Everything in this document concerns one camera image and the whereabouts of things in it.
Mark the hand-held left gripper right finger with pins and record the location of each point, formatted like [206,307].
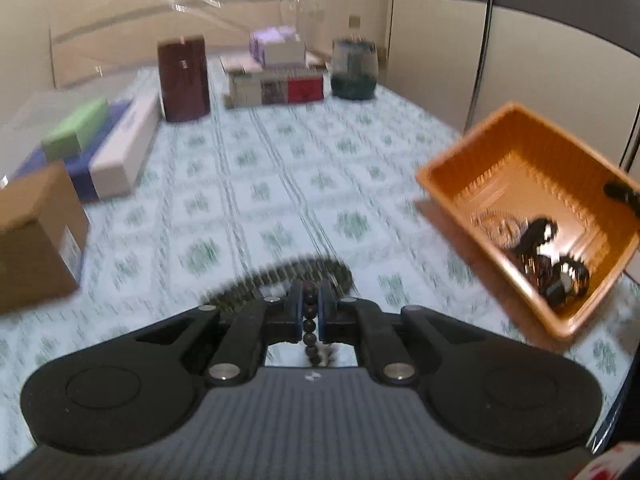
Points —
[323,310]

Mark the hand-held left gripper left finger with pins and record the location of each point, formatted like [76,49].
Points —
[297,310]

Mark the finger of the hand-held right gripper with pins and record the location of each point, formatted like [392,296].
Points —
[620,192]

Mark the orange plastic tray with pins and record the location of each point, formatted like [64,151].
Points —
[525,180]

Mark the white and grey wardrobe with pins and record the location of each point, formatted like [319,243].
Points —
[525,45]

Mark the flat box with red panel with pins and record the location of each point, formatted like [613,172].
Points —
[270,90]

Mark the white and blue long box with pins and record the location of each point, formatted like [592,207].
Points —
[122,155]

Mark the dark teal glass jar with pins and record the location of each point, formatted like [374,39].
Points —
[354,70]

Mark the dark red cylindrical canister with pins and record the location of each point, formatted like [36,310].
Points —
[182,80]

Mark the purple and white tissue box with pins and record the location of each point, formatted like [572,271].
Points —
[282,50]

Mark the brown cardboard box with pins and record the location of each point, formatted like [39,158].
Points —
[35,245]

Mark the red and white object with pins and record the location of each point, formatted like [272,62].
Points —
[612,465]

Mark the green rectangular box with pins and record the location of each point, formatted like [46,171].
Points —
[75,130]

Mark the wall socket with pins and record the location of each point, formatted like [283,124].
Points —
[354,21]

